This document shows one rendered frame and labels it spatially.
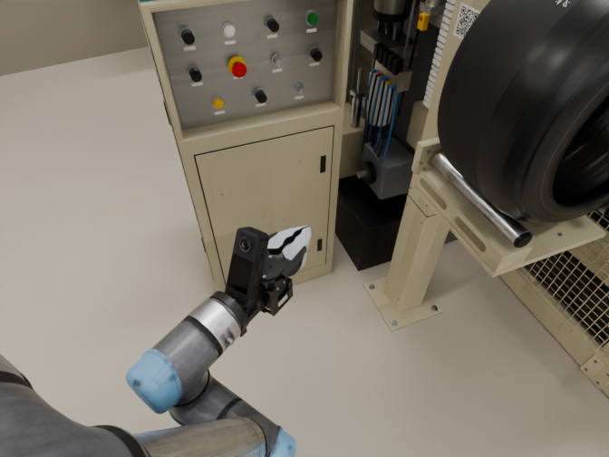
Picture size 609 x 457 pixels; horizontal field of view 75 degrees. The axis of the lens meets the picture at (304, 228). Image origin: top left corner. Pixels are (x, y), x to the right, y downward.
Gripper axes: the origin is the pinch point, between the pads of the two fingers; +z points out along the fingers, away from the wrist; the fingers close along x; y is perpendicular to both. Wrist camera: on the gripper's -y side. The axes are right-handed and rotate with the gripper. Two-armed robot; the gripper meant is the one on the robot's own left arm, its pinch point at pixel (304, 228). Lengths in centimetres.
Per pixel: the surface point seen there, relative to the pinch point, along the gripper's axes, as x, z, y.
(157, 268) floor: -113, 17, 97
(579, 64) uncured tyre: 28.6, 34.1, -21.7
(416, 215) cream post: -5, 67, 48
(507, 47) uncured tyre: 16.9, 37.9, -21.4
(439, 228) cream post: 3, 71, 53
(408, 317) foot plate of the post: 0, 66, 106
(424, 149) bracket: -1, 54, 13
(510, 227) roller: 27, 41, 18
